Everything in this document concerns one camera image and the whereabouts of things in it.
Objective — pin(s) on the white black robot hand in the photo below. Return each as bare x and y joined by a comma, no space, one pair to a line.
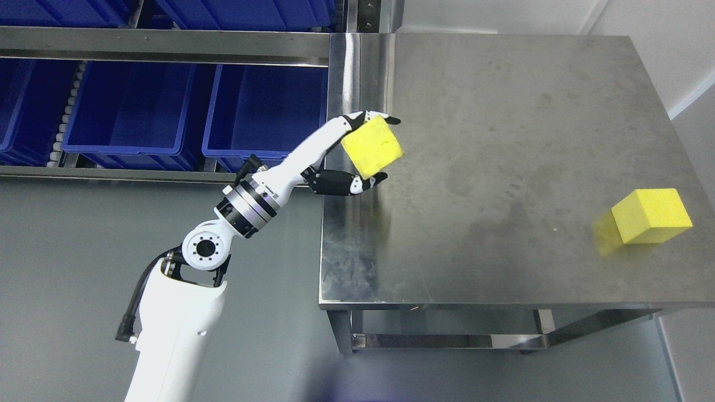
303,164

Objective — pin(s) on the blue bin top shelf left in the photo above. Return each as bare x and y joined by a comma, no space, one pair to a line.
78,14

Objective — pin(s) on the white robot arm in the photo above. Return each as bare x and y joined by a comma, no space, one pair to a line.
179,298

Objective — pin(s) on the blue bin middle shelf centre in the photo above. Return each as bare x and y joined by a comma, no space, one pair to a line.
141,115

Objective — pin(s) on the blue bin middle shelf right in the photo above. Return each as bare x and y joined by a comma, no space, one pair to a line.
264,111

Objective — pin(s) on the metal shelf rack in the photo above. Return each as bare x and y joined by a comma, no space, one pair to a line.
362,25

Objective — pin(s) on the blue bin shelf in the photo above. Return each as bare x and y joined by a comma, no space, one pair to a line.
34,94
141,115
264,111
249,15
78,14

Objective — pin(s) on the blue bin top shelf right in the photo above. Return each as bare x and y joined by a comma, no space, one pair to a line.
249,15

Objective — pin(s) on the blue bin middle shelf left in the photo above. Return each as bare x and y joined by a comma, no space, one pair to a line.
34,94

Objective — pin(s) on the yellow foam block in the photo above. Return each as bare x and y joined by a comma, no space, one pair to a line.
651,216
372,147

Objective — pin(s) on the stainless steel table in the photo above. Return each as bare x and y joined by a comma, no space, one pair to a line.
494,231

